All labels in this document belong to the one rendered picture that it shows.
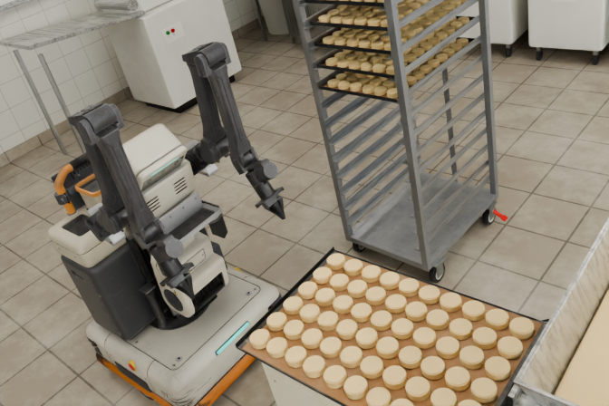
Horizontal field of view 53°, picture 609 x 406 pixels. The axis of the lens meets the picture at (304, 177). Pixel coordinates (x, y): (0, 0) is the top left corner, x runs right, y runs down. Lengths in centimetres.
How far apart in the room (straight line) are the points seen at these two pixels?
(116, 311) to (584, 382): 194
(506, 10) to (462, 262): 237
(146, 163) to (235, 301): 85
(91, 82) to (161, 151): 377
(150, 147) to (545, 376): 150
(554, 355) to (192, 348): 180
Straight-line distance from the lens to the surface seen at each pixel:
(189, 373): 244
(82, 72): 574
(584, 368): 91
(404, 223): 301
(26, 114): 557
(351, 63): 246
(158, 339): 261
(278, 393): 162
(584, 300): 96
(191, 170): 220
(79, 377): 308
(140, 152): 204
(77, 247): 236
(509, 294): 282
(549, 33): 474
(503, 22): 486
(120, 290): 250
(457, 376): 134
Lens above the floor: 196
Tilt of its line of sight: 31 degrees down
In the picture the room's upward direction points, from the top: 14 degrees counter-clockwise
